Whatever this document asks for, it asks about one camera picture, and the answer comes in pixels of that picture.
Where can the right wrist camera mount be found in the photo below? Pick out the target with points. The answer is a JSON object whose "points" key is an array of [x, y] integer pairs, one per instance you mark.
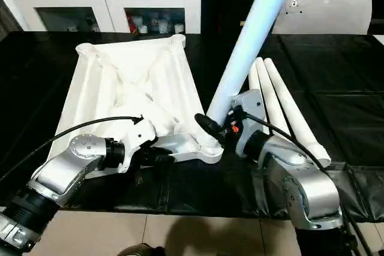
{"points": [[250, 106]]}

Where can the white jar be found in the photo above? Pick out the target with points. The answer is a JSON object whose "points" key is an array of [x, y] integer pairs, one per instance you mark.
{"points": [[163, 25]]}

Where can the white chair back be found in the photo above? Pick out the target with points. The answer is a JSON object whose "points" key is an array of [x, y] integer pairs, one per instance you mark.
{"points": [[330, 13]]}

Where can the red packet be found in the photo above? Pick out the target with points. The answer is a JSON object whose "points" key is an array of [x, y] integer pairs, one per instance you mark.
{"points": [[132, 23]]}

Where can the grey-brown curtain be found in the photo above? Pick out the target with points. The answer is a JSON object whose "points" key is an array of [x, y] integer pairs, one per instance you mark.
{"points": [[9, 19]]}

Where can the small white cup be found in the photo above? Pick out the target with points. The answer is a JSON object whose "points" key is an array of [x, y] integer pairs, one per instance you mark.
{"points": [[179, 28], [143, 29]]}

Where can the white table leg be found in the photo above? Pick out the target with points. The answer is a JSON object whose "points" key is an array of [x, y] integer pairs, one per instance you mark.
{"points": [[294, 112], [255, 79], [270, 97], [249, 43]]}

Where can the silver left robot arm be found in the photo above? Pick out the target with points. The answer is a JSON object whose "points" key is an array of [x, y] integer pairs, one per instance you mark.
{"points": [[60, 172]]}

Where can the white plastic table top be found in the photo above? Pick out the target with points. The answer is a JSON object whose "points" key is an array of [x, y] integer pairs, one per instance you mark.
{"points": [[129, 67]]}

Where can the dark robot left foot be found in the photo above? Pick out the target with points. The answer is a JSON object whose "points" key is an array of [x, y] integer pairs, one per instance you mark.
{"points": [[141, 250]]}

